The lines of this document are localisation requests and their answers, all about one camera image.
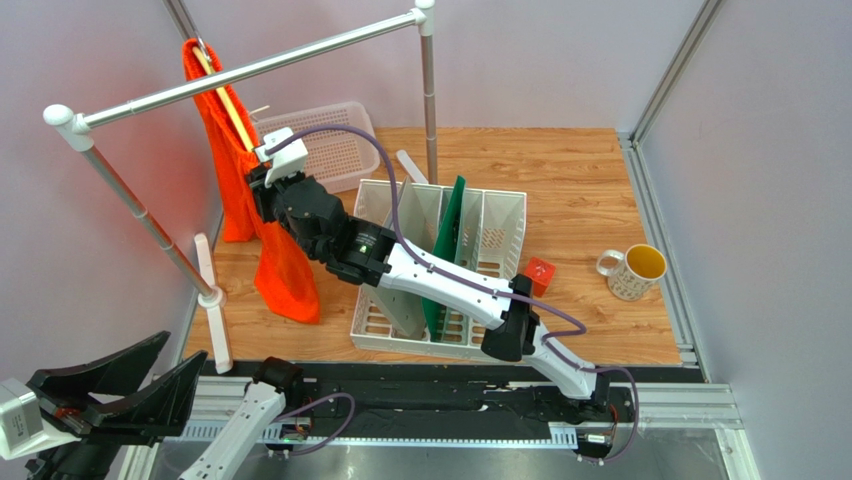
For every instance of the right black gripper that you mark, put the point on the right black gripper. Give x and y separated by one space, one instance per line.
260 192

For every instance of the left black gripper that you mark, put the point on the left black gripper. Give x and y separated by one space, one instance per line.
131 413

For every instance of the yellow clothes hanger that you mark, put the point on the yellow clothes hanger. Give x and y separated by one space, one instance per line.
203 57

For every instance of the orange shorts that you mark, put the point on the orange shorts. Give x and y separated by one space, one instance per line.
283 277

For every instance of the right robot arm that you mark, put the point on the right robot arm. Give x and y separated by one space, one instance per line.
361 252

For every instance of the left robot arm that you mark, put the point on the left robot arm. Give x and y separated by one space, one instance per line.
275 386

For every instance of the white perforated plastic basket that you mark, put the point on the white perforated plastic basket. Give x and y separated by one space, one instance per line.
337 159

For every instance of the grey folder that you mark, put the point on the grey folder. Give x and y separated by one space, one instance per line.
418 210

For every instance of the white metal clothes rack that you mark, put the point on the white metal clothes rack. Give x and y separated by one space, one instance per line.
76 130

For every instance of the white plastic file organizer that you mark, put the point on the white plastic file organizer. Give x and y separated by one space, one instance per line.
490 242

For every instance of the small red cube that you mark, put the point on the small red cube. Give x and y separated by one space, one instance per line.
541 273

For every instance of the white patterned mug yellow inside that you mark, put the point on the white patterned mug yellow inside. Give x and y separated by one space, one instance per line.
632 274

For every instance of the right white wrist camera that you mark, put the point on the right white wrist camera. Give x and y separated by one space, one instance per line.
284 162

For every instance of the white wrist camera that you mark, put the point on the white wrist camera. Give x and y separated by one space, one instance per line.
23 430
284 162

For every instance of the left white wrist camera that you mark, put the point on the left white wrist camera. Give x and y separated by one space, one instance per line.
23 430

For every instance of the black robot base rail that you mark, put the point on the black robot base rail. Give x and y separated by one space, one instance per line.
452 402

